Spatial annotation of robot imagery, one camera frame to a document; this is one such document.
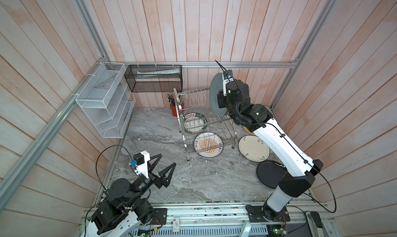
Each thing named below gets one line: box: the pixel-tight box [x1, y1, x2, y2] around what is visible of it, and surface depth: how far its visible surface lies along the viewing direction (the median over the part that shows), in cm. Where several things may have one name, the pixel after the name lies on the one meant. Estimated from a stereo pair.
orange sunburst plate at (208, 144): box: [193, 131, 224, 158], surface depth 100 cm
